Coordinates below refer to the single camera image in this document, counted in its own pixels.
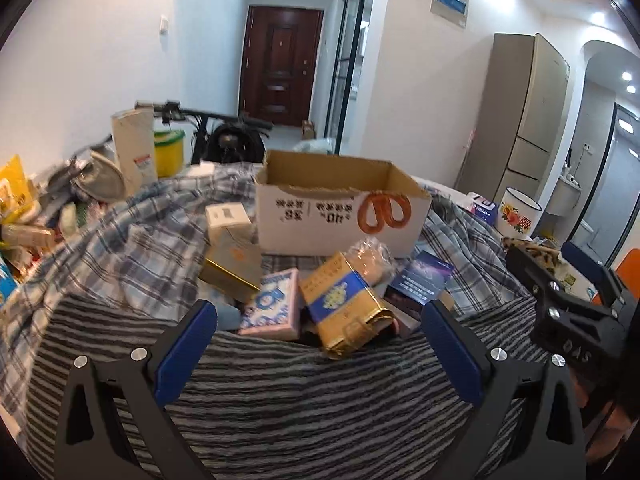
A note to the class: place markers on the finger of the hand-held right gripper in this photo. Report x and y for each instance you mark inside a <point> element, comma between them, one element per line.
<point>587,267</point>
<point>530,275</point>

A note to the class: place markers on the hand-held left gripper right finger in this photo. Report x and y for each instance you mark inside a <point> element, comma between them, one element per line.
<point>450,355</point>

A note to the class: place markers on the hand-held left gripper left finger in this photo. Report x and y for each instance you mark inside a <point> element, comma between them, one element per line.
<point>185,350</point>

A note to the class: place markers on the dark purple box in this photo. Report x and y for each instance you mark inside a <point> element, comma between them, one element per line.
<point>420,277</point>

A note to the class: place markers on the gold clear-lidded box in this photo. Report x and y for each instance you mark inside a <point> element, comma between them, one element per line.
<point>232,270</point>

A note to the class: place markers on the pink blue patterned box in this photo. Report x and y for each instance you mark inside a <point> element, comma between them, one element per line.
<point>270,305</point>

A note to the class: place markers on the gold and blue foil pack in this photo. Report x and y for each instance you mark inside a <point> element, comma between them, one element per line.
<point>335,300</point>

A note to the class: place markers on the person's right hand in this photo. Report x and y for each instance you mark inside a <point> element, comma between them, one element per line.
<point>612,417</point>

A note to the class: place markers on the leopard print cloth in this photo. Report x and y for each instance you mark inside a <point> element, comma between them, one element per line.
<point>545,255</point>

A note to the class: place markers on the white toilet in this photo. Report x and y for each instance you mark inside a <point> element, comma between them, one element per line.
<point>581,234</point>

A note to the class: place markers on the orange chair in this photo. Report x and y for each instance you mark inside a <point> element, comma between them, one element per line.
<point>630,272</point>

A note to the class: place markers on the pale blue plastic packet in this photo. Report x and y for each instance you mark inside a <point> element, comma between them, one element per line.
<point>229,316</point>

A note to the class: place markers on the white floral enamel mug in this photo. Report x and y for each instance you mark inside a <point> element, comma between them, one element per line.
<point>517,215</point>

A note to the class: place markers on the white washbasin cabinet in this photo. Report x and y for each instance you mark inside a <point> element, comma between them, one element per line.
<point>567,195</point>

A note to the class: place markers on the blue tissue pack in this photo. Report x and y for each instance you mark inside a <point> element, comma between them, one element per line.
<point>482,207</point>

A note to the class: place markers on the blue plaid cloth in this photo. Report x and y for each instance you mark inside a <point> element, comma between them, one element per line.
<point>150,240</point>

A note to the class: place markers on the clear wrapped round sponge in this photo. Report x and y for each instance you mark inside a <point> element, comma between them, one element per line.
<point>372,257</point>

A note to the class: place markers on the grey striped blanket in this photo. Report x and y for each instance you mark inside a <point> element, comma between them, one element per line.
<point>300,410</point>

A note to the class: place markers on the small cream cube box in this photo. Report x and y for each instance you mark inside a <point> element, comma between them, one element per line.
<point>227,215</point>

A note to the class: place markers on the beige refrigerator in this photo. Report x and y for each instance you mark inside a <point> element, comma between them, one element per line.
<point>530,110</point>

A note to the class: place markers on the grey mesh pouch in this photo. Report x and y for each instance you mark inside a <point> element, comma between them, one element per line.
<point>102,180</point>

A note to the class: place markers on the blue cartoon print box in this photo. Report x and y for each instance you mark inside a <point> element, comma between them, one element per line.
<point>7,280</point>

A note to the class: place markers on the yellow tub with green lid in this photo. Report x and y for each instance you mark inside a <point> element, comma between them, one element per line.
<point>170,157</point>

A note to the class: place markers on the cream cosmetic tube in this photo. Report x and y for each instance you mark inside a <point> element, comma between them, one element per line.
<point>27,235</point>

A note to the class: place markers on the tall cream cardboard tube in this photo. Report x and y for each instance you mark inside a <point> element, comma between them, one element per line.
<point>132,155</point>

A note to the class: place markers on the yellow wet wipes packet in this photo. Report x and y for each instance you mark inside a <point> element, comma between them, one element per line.
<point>12,185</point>

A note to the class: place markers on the white plastic bag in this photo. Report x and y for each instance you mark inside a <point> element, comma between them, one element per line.
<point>315,146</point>

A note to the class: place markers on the small cardboard box on floor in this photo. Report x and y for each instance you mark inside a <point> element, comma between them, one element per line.
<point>309,130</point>

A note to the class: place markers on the black framed glass door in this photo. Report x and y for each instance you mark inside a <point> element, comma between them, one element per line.
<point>350,60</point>

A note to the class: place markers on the dark brown entrance door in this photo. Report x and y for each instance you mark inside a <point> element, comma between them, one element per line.
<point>280,60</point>

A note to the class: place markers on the white wall switch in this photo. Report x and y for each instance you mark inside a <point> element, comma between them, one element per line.
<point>163,24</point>

